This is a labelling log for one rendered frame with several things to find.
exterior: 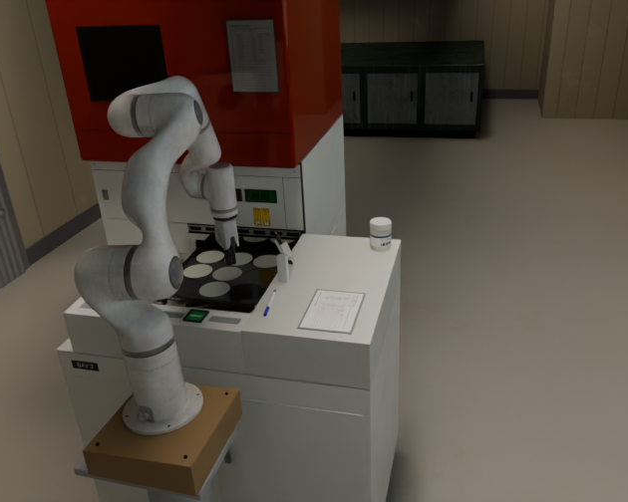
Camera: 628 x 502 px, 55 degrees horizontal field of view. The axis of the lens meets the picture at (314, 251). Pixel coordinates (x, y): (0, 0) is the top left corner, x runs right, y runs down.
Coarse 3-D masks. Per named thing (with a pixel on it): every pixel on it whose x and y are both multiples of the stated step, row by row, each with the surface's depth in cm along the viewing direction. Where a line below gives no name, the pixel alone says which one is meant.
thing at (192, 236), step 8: (192, 232) 226; (200, 232) 226; (208, 232) 225; (192, 240) 227; (240, 240) 222; (248, 240) 221; (256, 240) 220; (264, 240) 219; (272, 240) 218; (288, 240) 216; (296, 240) 216; (192, 248) 229
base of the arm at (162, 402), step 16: (176, 352) 139; (128, 368) 136; (144, 368) 134; (160, 368) 135; (176, 368) 139; (144, 384) 135; (160, 384) 136; (176, 384) 139; (192, 384) 151; (144, 400) 138; (160, 400) 138; (176, 400) 140; (192, 400) 145; (128, 416) 142; (144, 416) 137; (160, 416) 139; (176, 416) 140; (192, 416) 140; (144, 432) 137; (160, 432) 137
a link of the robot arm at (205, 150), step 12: (204, 132) 163; (192, 144) 165; (204, 144) 166; (216, 144) 170; (192, 156) 170; (204, 156) 169; (216, 156) 171; (180, 168) 178; (192, 168) 174; (192, 180) 183; (192, 192) 185
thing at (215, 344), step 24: (72, 312) 175; (168, 312) 173; (216, 312) 171; (72, 336) 178; (96, 336) 176; (192, 336) 166; (216, 336) 164; (240, 336) 162; (192, 360) 170; (216, 360) 168; (240, 360) 166
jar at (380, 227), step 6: (372, 222) 197; (378, 222) 197; (384, 222) 197; (390, 222) 197; (372, 228) 197; (378, 228) 195; (384, 228) 195; (390, 228) 198; (372, 234) 198; (378, 234) 196; (384, 234) 196; (390, 234) 198; (372, 240) 199; (378, 240) 197; (384, 240) 197; (390, 240) 199; (372, 246) 200; (378, 246) 198; (384, 246) 198; (390, 246) 200
